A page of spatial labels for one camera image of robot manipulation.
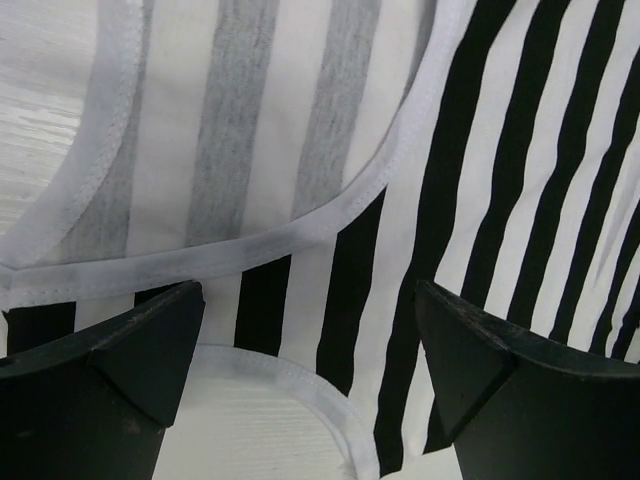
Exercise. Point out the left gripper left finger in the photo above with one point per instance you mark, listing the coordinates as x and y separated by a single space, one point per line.
95 403

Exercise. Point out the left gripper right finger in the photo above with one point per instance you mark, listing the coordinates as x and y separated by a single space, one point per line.
516 405

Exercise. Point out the black white striped tank top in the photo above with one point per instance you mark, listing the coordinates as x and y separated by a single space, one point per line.
309 161

